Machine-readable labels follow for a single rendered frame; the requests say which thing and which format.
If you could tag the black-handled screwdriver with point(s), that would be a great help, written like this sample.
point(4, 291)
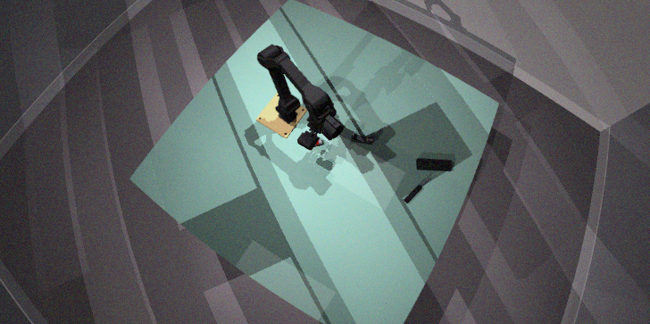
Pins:
point(414, 193)

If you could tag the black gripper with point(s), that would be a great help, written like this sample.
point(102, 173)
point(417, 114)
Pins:
point(309, 139)

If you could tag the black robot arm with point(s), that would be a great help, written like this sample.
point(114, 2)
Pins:
point(278, 63)

